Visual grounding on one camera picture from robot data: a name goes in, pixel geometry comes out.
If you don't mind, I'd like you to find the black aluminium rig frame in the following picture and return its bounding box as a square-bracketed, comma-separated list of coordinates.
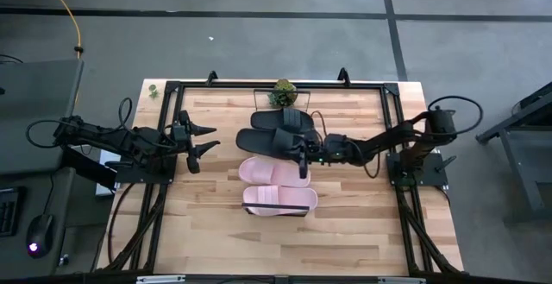
[97, 67, 465, 276]

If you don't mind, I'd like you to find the pink slide sandal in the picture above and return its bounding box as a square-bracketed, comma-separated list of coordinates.
[242, 185, 319, 218]
[237, 155, 312, 189]

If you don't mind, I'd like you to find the wooden shelf with black frame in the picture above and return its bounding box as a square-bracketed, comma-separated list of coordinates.
[241, 88, 313, 218]

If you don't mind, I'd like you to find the black computer mouse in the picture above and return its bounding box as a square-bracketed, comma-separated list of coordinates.
[25, 212, 55, 260]

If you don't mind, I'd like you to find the black slide sandal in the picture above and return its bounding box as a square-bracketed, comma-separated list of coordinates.
[235, 127, 320, 165]
[249, 107, 317, 135]

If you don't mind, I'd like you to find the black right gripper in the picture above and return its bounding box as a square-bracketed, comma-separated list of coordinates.
[298, 133, 348, 180]

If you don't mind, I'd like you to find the silver metal bracket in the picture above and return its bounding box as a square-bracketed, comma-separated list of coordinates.
[378, 275, 427, 284]
[135, 275, 187, 284]

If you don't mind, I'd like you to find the white paper sheet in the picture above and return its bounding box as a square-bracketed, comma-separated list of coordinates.
[96, 148, 118, 198]

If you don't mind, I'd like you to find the potted succulent plant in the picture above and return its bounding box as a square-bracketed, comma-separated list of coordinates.
[267, 78, 299, 109]

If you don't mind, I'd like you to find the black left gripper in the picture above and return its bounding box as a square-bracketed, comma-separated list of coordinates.
[172, 110, 222, 175]

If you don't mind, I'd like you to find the black frame table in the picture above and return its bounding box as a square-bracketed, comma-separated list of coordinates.
[474, 80, 552, 217]

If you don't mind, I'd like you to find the grey computer case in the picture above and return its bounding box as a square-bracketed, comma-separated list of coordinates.
[0, 59, 85, 177]

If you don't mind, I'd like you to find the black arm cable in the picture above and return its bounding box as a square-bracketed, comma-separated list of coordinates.
[425, 95, 485, 137]
[103, 97, 134, 136]

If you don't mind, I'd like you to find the dark grey desk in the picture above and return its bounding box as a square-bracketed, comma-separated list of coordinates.
[0, 162, 116, 279]

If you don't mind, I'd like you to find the orange cable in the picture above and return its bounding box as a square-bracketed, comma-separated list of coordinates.
[39, 0, 84, 60]

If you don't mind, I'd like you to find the black keyboard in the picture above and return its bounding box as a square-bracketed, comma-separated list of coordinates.
[0, 186, 21, 238]

